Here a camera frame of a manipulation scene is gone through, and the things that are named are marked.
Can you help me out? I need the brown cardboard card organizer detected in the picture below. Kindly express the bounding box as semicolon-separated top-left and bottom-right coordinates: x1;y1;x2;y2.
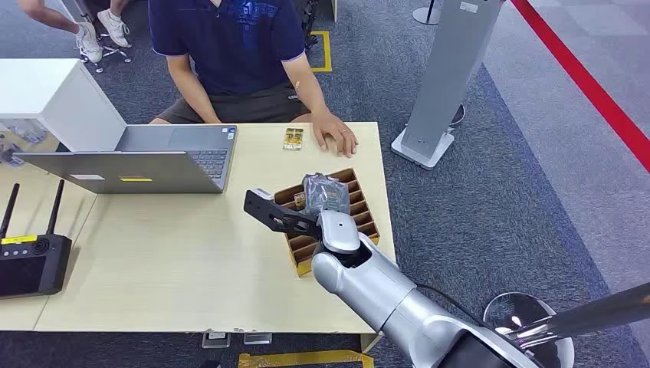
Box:
273;167;381;278

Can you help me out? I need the white shoe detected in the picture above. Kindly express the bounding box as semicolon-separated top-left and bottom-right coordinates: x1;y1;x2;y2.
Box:
96;8;133;49
74;21;104;65

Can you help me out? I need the person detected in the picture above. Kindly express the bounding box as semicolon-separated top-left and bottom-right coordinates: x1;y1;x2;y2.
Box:
147;0;359;159
16;0;133;65

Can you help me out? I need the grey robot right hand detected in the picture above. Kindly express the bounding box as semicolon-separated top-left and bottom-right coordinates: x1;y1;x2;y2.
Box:
302;172;353;218

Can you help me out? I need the black controller with antennas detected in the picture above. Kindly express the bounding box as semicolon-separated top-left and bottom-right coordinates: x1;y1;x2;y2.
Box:
0;179;74;301

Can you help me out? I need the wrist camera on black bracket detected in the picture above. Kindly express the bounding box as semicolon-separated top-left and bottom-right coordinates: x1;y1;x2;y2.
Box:
243;187;324;240

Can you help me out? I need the grey laptop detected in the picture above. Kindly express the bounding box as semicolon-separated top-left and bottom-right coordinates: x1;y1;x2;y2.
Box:
12;124;238;196

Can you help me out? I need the clear table bracket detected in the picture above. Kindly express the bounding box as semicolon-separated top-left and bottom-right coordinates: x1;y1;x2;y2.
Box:
241;332;274;347
201;330;232;350

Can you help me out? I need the round stanchion base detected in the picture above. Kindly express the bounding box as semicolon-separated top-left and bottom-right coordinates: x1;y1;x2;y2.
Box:
412;0;443;26

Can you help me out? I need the chrome stanchion post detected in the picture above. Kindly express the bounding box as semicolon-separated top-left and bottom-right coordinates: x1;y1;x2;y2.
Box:
482;281;650;368

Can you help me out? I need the grey pillar stand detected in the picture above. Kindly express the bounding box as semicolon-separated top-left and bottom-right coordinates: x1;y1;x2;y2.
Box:
390;0;507;172

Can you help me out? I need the gold card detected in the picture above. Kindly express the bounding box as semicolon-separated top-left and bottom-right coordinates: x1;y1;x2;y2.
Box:
282;127;305;152

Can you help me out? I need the red floor tape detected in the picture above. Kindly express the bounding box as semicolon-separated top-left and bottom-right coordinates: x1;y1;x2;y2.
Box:
510;0;650;175

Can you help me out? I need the black chair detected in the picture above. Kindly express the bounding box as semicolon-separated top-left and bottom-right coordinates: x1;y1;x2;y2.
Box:
294;0;320;54

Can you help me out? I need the yellow floor tape strip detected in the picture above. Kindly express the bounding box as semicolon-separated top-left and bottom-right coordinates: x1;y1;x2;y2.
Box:
237;349;376;368

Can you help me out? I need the person's left hand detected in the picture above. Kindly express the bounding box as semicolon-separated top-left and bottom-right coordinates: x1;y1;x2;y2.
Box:
310;111;359;159

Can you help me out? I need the black cable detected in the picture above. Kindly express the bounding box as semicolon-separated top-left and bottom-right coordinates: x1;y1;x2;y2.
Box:
415;283;490;330

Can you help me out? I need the white cabinet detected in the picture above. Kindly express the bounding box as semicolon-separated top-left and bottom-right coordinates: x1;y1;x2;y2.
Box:
0;57;127;153

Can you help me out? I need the yellow floor tape square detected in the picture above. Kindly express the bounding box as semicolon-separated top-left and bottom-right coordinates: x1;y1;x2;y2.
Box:
308;29;334;74

